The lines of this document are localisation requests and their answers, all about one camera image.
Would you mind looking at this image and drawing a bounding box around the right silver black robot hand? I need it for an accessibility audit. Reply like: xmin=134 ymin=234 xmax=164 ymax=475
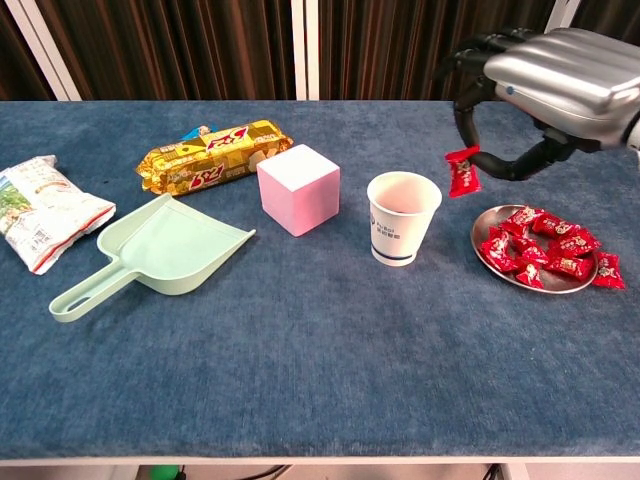
xmin=433 ymin=27 xmax=640 ymax=182

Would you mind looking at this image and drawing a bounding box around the silver metal plate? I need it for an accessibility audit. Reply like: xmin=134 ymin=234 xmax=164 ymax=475
xmin=471 ymin=203 xmax=600 ymax=295

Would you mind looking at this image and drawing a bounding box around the white paper cup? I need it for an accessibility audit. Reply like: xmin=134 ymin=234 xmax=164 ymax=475
xmin=366 ymin=171 xmax=444 ymax=269

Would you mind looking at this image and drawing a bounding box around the pink cube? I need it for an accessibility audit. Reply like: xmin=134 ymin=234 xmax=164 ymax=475
xmin=256 ymin=143 xmax=342 ymax=238

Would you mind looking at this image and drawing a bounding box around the gold biscuit package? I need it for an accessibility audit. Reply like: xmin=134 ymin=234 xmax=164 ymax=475
xmin=134 ymin=118 xmax=294 ymax=196

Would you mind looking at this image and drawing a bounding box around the blue table cloth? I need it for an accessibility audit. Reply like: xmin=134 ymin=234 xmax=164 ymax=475
xmin=0 ymin=101 xmax=640 ymax=459

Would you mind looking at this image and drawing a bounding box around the mint green plastic dustpan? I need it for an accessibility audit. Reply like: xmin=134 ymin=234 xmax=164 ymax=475
xmin=48 ymin=193 xmax=257 ymax=325

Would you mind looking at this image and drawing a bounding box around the white snack bag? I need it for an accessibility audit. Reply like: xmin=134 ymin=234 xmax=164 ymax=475
xmin=0 ymin=154 xmax=117 ymax=276

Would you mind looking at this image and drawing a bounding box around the white table frame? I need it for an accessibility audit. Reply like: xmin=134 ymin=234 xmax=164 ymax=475
xmin=0 ymin=453 xmax=640 ymax=480

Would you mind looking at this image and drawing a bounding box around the black cable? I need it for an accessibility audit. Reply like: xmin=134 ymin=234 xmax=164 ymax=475
xmin=249 ymin=464 xmax=291 ymax=480

